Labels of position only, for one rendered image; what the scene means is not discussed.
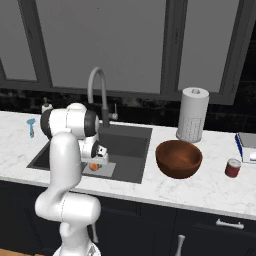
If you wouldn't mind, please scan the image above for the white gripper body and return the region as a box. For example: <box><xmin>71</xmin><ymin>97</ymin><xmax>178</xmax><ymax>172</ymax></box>
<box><xmin>87</xmin><ymin>153</ymin><xmax>110</xmax><ymax>167</ymax></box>

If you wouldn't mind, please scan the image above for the orange onion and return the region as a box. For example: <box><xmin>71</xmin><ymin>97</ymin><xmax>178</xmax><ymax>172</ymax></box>
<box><xmin>88</xmin><ymin>162</ymin><xmax>103</xmax><ymax>173</ymax></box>

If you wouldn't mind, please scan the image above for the dark grey sink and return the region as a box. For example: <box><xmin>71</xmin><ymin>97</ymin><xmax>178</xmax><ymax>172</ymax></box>
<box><xmin>26</xmin><ymin>123</ymin><xmax>154</xmax><ymax>185</ymax></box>

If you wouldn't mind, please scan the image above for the dark cupboard door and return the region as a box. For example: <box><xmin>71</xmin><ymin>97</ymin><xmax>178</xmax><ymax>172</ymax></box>
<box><xmin>0</xmin><ymin>180</ymin><xmax>68</xmax><ymax>256</ymax></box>
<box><xmin>87</xmin><ymin>196</ymin><xmax>178</xmax><ymax>256</ymax></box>

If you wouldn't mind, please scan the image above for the brown wooden bowl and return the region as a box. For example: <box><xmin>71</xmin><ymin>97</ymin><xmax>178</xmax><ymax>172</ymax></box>
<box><xmin>155</xmin><ymin>139</ymin><xmax>204</xmax><ymax>180</ymax></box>

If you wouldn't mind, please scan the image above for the grey curved tap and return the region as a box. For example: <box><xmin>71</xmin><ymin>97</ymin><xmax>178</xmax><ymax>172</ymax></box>
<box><xmin>87</xmin><ymin>66</ymin><xmax>119</xmax><ymax>129</ymax></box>

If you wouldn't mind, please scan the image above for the white soap dispenser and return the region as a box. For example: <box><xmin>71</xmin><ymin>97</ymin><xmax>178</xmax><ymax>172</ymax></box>
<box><xmin>41</xmin><ymin>97</ymin><xmax>54</xmax><ymax>115</ymax></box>

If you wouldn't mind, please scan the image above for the blue brush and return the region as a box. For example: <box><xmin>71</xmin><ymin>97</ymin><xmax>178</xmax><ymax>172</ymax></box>
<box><xmin>26</xmin><ymin>118</ymin><xmax>37</xmax><ymax>139</ymax></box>

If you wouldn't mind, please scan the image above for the white paper towel roll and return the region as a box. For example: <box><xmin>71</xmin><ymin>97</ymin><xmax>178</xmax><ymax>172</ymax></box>
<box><xmin>175</xmin><ymin>87</ymin><xmax>210</xmax><ymax>144</ymax></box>

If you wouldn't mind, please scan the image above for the grey framed window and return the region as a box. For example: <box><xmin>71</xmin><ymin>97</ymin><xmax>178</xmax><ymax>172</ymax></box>
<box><xmin>0</xmin><ymin>0</ymin><xmax>256</xmax><ymax>106</ymax></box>

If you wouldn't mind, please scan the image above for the red can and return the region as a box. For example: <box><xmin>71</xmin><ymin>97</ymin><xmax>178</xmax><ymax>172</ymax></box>
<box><xmin>224</xmin><ymin>158</ymin><xmax>242</xmax><ymax>179</ymax></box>

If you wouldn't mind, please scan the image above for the dark drawer front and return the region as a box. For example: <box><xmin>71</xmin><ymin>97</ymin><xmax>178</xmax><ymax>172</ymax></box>
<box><xmin>173</xmin><ymin>209</ymin><xmax>256</xmax><ymax>256</ymax></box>

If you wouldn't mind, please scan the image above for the blue and white box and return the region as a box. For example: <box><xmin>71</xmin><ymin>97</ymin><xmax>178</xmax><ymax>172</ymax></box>
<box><xmin>234</xmin><ymin>132</ymin><xmax>256</xmax><ymax>164</ymax></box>

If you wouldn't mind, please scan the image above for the silver cupboard door handle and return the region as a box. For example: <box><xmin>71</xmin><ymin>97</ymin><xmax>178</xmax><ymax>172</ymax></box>
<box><xmin>175</xmin><ymin>234</ymin><xmax>186</xmax><ymax>256</ymax></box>
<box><xmin>91</xmin><ymin>222</ymin><xmax>100</xmax><ymax>244</ymax></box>

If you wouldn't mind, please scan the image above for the silver drawer handle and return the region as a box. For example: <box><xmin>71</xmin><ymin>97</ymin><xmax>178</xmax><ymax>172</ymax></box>
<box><xmin>215</xmin><ymin>218</ymin><xmax>245</xmax><ymax>231</ymax></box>

